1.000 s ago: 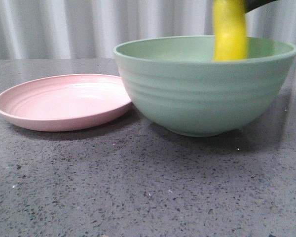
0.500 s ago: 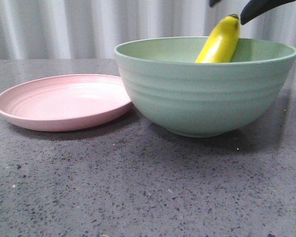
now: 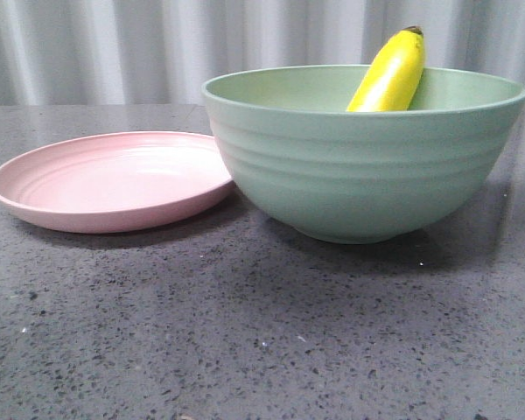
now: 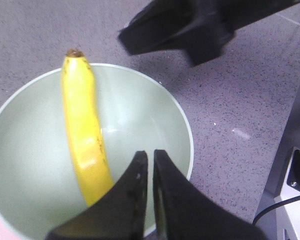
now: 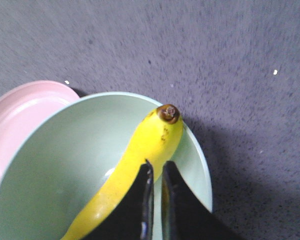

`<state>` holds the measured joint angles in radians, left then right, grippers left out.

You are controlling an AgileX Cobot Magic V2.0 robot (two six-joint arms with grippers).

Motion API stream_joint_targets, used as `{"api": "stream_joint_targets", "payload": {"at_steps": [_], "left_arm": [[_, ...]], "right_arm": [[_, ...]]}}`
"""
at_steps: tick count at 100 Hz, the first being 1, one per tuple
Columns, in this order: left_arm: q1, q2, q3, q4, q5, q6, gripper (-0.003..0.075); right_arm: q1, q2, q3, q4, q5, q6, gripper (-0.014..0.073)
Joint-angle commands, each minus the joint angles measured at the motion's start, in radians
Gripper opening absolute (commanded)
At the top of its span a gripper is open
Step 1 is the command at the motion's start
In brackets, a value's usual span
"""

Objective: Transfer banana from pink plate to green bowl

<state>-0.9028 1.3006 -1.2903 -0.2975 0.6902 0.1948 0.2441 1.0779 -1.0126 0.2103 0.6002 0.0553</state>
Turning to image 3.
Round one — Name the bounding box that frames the yellow banana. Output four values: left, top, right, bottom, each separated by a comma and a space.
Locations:
346, 26, 425, 112

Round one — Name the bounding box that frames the green bowl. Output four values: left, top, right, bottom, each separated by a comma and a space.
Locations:
202, 65, 525, 244

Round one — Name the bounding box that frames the pink plate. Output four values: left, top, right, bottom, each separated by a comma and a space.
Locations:
0, 131, 234, 234

